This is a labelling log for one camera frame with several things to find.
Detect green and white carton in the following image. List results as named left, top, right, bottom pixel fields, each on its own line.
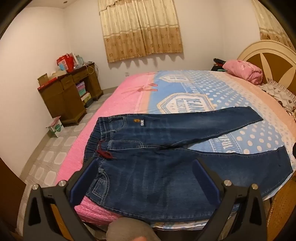
left=45, top=115, right=65, bottom=138

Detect heart patterned fringed blanket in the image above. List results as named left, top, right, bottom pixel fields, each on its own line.
left=261, top=78, right=296, bottom=121

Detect red gift bag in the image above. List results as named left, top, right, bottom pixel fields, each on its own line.
left=56, top=53, right=75, bottom=73

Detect pink and blue printed bedspread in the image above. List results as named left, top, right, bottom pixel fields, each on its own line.
left=55, top=70, right=296, bottom=229

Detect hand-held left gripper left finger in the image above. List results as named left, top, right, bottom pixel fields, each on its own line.
left=23, top=159, right=100, bottom=241

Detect stack of pastel books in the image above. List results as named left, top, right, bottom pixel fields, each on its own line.
left=75, top=81, right=93, bottom=104

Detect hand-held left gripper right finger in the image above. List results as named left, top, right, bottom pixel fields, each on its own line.
left=192, top=159, right=270, bottom=241

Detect brown wooden desk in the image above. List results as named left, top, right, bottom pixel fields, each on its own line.
left=37, top=62, right=104, bottom=127

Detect black bag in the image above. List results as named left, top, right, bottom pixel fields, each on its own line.
left=211, top=58, right=228, bottom=72

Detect dark blue denim jeans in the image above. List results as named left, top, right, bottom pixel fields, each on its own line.
left=82, top=106, right=294, bottom=223

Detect cream and brown headboard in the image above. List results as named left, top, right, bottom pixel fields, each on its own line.
left=237, top=39, right=296, bottom=94

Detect pink folded quilt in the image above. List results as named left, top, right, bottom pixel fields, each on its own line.
left=222, top=60, right=263, bottom=85

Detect beige patterned curtain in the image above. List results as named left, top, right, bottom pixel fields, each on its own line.
left=251, top=0, right=296, bottom=51
left=98, top=0, right=185, bottom=63

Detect open cardboard box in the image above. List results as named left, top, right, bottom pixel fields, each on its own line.
left=37, top=73, right=57, bottom=89

